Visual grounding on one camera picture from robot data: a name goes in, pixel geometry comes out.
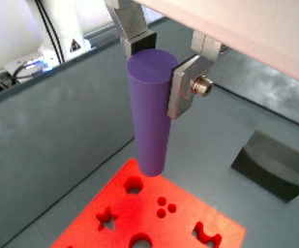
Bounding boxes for black curved cradle stand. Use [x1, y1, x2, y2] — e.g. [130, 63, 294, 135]
[230, 131, 299, 202]

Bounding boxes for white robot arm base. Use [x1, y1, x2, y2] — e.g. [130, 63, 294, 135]
[0, 0, 90, 91]

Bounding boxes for purple cylinder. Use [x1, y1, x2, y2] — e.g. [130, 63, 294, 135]
[126, 48, 178, 176]

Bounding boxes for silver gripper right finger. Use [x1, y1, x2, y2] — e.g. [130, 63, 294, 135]
[166, 31, 229, 119]

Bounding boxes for red foam shape-sorting block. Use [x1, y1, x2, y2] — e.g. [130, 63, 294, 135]
[50, 159, 245, 248]

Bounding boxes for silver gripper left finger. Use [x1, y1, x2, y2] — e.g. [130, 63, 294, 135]
[104, 0, 156, 57]

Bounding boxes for black cable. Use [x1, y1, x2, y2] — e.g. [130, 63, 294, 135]
[33, 0, 65, 66]

